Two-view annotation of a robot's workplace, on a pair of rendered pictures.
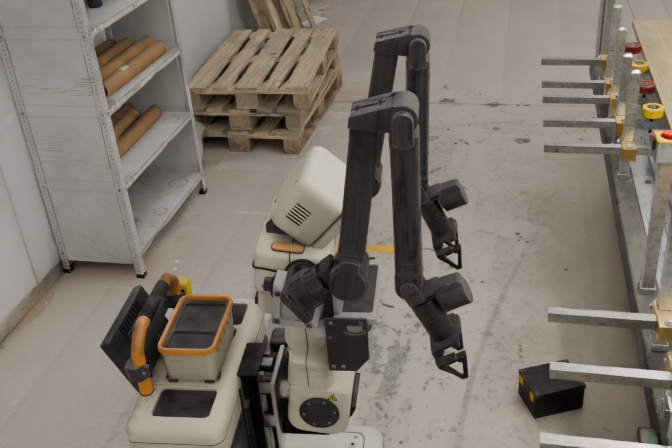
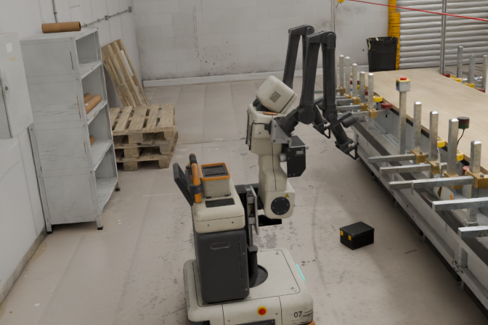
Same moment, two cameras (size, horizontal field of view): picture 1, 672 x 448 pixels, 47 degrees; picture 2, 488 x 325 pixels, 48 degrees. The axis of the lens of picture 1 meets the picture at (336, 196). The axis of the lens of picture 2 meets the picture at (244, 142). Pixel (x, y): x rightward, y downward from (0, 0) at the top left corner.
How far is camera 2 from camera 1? 1.49 m
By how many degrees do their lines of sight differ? 20
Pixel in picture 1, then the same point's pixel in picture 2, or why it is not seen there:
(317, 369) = (280, 180)
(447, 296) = (346, 120)
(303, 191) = (277, 85)
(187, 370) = (216, 190)
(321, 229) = (285, 103)
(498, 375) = (327, 238)
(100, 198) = (78, 178)
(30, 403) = (62, 289)
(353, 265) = (310, 105)
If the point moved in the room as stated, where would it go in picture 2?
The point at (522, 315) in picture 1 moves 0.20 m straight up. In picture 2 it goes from (327, 215) to (327, 192)
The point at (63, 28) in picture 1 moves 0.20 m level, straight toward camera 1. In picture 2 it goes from (64, 75) to (74, 77)
